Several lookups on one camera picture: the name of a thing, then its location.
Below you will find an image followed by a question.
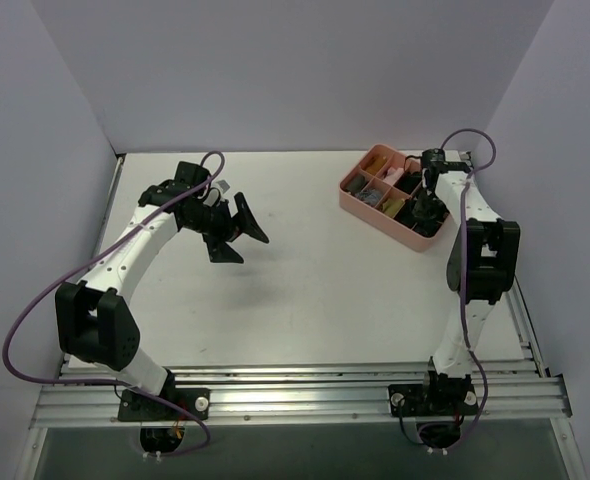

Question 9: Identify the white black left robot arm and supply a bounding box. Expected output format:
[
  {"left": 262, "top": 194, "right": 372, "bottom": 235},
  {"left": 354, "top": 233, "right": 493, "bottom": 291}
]
[{"left": 55, "top": 180, "right": 269, "bottom": 419}]

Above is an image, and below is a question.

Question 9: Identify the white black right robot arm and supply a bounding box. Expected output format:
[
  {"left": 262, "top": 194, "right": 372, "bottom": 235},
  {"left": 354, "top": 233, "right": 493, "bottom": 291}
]
[{"left": 414, "top": 164, "right": 521, "bottom": 413}]

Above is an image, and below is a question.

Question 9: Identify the black rolled garment front row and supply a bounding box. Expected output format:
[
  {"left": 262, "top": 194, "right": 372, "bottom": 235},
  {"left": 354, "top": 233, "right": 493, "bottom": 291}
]
[{"left": 394, "top": 204, "right": 416, "bottom": 229}]

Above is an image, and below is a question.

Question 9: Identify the olive green rolled garment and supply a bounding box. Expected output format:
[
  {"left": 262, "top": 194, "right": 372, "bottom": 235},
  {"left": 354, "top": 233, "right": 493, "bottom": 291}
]
[{"left": 382, "top": 197, "right": 405, "bottom": 217}]

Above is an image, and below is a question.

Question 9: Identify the pink divided organizer tray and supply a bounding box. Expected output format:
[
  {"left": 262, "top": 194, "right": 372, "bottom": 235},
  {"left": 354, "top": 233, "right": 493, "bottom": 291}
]
[{"left": 339, "top": 144, "right": 449, "bottom": 252}]

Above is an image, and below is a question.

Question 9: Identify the pink white rolled garment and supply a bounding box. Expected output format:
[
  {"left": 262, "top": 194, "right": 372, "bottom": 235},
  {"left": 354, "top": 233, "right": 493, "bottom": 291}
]
[{"left": 383, "top": 167, "right": 404, "bottom": 186}]

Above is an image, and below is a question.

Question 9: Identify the grey patterned rolled garment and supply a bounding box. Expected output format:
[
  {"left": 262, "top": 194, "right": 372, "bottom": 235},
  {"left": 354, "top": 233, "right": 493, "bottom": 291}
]
[{"left": 356, "top": 187, "right": 384, "bottom": 208}]

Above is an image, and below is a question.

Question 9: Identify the mustard yellow rolled garment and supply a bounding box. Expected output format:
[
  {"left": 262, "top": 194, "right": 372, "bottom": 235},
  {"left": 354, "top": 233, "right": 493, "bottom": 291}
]
[{"left": 363, "top": 155, "right": 387, "bottom": 176}]

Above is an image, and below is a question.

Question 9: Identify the dark grey rolled garment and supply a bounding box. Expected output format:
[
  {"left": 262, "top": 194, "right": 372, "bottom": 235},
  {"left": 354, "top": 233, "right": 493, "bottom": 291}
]
[{"left": 345, "top": 174, "right": 368, "bottom": 196}]

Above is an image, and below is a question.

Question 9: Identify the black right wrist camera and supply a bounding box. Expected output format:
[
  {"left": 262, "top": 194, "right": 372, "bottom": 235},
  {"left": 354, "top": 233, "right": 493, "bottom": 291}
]
[{"left": 420, "top": 148, "right": 446, "bottom": 171}]

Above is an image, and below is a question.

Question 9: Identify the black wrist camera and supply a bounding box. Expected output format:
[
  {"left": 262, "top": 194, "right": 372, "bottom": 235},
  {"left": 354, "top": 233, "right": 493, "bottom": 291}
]
[
  {"left": 420, "top": 148, "right": 446, "bottom": 171},
  {"left": 174, "top": 161, "right": 210, "bottom": 188}
]

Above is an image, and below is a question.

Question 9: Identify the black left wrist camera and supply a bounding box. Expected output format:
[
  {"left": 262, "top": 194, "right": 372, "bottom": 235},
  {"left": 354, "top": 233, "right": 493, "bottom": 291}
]
[{"left": 174, "top": 161, "right": 210, "bottom": 188}]

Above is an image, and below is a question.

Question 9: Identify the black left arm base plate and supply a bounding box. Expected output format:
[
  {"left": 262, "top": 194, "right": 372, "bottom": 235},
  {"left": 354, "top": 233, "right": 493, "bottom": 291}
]
[{"left": 117, "top": 387, "right": 211, "bottom": 423}]

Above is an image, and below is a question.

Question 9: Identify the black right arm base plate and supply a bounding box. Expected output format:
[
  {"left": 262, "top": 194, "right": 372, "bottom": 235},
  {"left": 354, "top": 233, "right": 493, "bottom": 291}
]
[{"left": 387, "top": 379, "right": 479, "bottom": 417}]

